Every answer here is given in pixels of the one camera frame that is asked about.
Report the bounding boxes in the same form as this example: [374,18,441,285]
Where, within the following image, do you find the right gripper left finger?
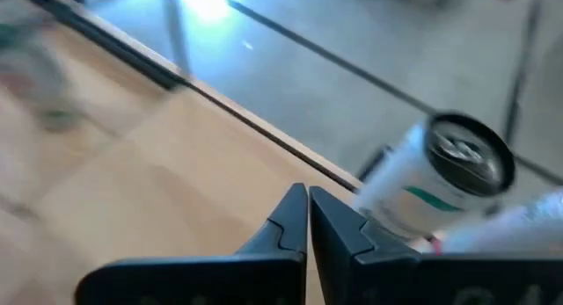
[74,184,308,305]

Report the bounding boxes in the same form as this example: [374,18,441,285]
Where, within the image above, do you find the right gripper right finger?
[310,186,563,305]

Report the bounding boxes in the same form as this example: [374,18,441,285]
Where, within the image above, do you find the tall white can blue print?
[351,111,516,240]

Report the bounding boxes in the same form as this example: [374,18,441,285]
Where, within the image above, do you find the tall white can pink print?
[424,188,563,255]

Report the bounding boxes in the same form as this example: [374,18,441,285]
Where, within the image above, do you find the black aluminium table frame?
[19,0,364,194]

